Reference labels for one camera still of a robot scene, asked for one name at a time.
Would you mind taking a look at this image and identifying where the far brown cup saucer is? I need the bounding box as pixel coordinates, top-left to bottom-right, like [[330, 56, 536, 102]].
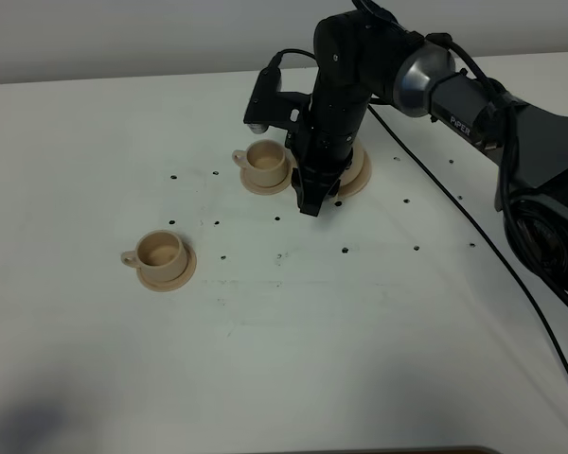
[[240, 164, 294, 196]]

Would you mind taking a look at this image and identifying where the large brown teapot saucer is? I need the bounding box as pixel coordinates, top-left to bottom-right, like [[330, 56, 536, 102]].
[[333, 139, 372, 201]]

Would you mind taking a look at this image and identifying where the brown cup saucer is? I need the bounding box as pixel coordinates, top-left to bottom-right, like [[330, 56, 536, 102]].
[[240, 164, 294, 196], [136, 243, 197, 292]]

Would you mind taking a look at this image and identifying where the far brown teacup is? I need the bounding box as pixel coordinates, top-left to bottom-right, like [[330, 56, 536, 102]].
[[232, 140, 289, 186]]

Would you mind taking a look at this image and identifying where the near brown teacup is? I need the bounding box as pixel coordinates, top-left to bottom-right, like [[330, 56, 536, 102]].
[[120, 231, 189, 284]]

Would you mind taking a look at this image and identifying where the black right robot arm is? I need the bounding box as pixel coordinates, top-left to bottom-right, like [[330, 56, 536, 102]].
[[293, 1, 568, 307]]

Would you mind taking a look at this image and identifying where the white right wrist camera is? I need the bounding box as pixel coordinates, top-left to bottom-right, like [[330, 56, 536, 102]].
[[243, 66, 311, 134]]

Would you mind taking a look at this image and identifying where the brown teacup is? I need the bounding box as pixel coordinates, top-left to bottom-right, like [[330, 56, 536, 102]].
[[120, 231, 189, 284], [232, 140, 289, 186]]

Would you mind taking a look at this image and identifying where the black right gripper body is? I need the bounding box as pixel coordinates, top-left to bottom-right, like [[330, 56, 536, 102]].
[[283, 68, 370, 183]]

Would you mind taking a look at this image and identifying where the black right camera cable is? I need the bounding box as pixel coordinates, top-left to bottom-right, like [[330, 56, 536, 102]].
[[269, 48, 568, 417]]

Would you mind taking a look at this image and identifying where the near brown cup saucer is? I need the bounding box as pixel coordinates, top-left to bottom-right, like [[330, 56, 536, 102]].
[[136, 243, 197, 292]]

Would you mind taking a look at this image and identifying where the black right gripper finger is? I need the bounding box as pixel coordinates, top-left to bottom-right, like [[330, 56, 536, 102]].
[[326, 166, 350, 203], [291, 167, 334, 217]]

